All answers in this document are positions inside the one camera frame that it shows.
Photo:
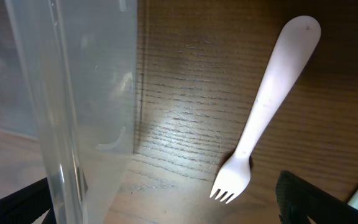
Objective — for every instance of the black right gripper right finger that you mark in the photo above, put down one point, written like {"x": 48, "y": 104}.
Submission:
{"x": 301, "y": 202}

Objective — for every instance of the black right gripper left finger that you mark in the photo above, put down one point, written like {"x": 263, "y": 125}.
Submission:
{"x": 28, "y": 204}

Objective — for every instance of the clear plastic container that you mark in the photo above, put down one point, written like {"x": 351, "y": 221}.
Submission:
{"x": 67, "y": 101}

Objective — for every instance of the pink plastic fork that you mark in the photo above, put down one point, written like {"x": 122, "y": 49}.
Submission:
{"x": 292, "y": 51}

